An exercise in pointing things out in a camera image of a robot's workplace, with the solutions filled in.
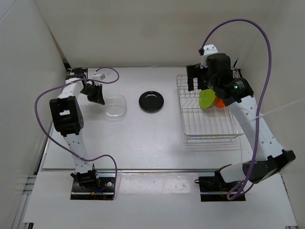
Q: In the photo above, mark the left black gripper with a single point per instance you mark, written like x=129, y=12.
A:
x=98, y=98

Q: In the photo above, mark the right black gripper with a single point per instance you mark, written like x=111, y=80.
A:
x=194, y=71

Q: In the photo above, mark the lime green plate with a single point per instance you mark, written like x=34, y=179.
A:
x=207, y=98

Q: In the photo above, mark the clear glass plate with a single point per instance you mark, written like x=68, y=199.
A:
x=115, y=107

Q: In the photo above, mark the black plate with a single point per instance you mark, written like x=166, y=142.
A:
x=151, y=101

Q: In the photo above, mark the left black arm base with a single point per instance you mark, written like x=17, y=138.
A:
x=104, y=190

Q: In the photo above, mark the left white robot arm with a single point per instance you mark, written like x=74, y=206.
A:
x=68, y=121

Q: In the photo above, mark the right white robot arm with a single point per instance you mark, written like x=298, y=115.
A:
x=270, y=157

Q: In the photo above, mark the orange plate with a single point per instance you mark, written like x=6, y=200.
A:
x=220, y=103

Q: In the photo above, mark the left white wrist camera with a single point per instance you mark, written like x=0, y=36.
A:
x=99, y=76

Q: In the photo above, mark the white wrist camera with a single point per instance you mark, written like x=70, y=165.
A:
x=99, y=76
x=206, y=51

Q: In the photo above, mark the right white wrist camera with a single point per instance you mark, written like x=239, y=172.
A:
x=206, y=51

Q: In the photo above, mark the metal wire dish rack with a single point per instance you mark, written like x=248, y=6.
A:
x=200, y=126

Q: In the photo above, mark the aluminium front rail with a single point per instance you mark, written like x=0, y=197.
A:
x=142, y=170

